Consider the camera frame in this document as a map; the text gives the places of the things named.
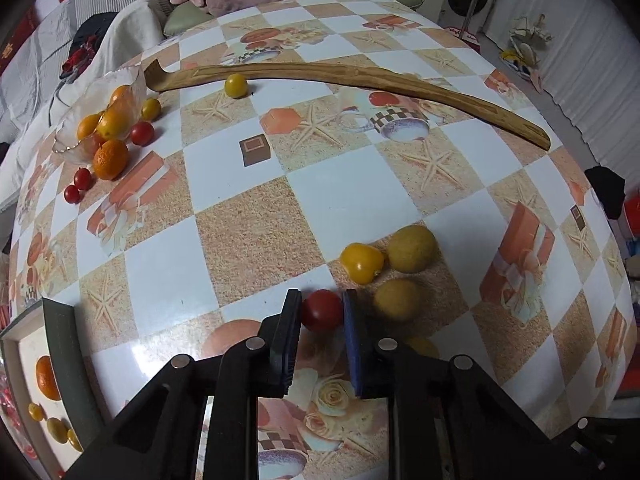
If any large orange mandarin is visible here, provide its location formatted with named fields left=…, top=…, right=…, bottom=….
left=36, top=356, right=61, bottom=401

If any brownish green round fruit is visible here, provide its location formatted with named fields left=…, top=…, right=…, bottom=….
left=387, top=224, right=439, bottom=274

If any white shallow tray box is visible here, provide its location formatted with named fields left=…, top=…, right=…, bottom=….
left=1, top=298, right=104, bottom=479

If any yellow heart-shaped tomato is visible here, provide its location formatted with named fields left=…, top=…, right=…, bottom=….
left=340, top=243, right=385, bottom=285

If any red cherry tomato pair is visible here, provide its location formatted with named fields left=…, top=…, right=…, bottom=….
left=63, top=168, right=93, bottom=205

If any small orange mandarin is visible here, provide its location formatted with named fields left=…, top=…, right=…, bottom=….
left=92, top=139, right=129, bottom=180

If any clear glass fruit bowl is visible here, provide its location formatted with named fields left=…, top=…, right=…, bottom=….
left=52, top=66, right=146, bottom=165

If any long wooden back scratcher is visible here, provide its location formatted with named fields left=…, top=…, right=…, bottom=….
left=143, top=60, right=551, bottom=151

